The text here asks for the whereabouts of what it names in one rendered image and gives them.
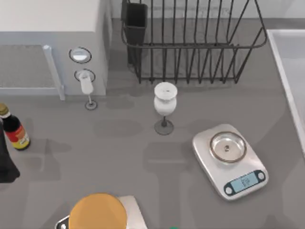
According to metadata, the black utensil holder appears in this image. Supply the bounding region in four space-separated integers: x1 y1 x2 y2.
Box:
121 1 149 46

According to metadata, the pale microwave oven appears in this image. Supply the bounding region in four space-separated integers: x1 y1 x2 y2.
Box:
0 0 112 101

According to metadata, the small white wine glass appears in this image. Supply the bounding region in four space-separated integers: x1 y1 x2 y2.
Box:
79 72 98 111

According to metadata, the round flat microwave knob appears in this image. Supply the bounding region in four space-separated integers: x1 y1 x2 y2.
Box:
69 47 92 64

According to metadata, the microwave knob with lever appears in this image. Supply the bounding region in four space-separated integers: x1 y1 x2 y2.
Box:
74 68 96 83

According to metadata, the large white wine glass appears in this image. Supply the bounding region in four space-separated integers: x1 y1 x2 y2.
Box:
153 81 178 136

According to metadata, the silver kitchen scale with display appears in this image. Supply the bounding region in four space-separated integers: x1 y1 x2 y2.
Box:
192 123 270 202

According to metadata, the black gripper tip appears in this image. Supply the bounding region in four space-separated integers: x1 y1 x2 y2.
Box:
0 117 21 184

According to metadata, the black wire dish rack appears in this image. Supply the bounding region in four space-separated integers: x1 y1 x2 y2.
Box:
121 0 268 85

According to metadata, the pale microwave door handle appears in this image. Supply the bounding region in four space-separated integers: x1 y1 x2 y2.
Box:
43 45 66 101

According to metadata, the dark bottle with red label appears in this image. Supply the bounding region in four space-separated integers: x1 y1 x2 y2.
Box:
0 103 31 151

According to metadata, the round orange bread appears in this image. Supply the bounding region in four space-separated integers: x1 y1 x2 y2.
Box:
69 192 127 229

